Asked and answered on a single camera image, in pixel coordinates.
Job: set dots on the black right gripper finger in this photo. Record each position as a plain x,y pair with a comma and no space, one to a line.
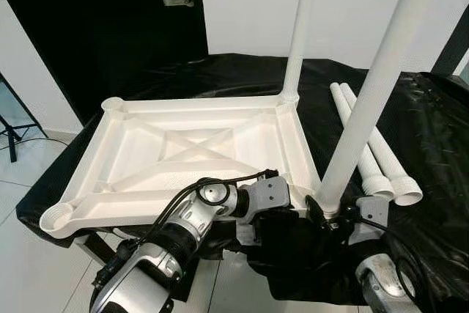
314,209

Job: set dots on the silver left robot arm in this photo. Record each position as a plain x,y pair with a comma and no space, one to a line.
187,221

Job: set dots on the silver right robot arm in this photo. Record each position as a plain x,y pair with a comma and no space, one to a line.
381,284

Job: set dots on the black plastic cover sheet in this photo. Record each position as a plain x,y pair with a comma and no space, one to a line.
440,130

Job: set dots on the black door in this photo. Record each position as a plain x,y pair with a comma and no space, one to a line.
95,27

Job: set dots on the black tripod stand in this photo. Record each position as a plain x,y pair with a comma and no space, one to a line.
11,133

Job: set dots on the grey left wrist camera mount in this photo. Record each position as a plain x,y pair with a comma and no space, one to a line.
267,192

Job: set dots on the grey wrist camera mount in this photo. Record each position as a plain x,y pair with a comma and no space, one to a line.
267,192
368,218

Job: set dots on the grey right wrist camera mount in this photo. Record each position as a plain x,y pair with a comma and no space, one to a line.
368,218

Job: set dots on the black wall pillar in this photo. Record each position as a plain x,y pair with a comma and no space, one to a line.
453,42

